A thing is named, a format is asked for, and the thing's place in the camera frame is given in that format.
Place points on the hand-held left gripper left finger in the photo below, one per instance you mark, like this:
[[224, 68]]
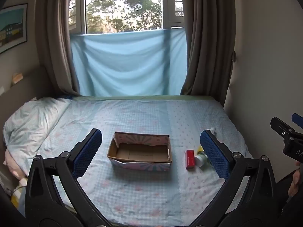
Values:
[[87, 153]]

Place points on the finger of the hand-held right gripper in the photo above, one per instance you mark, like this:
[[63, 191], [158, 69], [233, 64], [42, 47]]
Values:
[[297, 119], [280, 126]]

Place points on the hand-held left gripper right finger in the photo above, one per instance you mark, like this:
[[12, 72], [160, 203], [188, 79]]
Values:
[[215, 153]]

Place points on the white lid green jar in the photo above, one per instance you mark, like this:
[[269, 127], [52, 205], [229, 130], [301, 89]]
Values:
[[200, 160]]

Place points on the white plastic bottle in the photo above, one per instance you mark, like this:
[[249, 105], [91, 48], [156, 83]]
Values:
[[212, 130]]

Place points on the small red box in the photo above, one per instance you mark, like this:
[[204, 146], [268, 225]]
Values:
[[190, 159]]

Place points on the cardboard box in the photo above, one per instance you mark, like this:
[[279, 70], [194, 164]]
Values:
[[139, 165]]

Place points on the person's right hand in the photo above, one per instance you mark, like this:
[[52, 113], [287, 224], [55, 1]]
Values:
[[296, 179]]

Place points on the pale floral pillow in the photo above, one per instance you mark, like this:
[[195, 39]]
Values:
[[28, 123]]

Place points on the bed with floral checked sheet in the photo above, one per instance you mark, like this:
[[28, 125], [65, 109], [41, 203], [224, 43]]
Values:
[[142, 194]]

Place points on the pink pillow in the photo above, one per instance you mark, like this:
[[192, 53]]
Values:
[[14, 165]]

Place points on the yellow white object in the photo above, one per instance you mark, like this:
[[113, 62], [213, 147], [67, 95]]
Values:
[[17, 194]]

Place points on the beige headboard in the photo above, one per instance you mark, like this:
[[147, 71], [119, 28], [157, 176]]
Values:
[[28, 87]]

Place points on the light blue hanging cloth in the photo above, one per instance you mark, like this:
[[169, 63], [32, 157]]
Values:
[[127, 66]]

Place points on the small tan object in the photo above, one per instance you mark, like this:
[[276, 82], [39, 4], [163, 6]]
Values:
[[17, 78]]

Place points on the brown curtain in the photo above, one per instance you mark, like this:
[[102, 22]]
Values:
[[56, 40], [208, 40]]

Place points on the dark wall hook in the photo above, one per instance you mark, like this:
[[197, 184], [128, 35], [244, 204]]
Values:
[[233, 57]]

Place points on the wall poster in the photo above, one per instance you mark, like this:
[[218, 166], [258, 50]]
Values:
[[13, 28]]

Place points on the window with white frame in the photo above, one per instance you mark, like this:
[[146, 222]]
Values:
[[123, 4]]

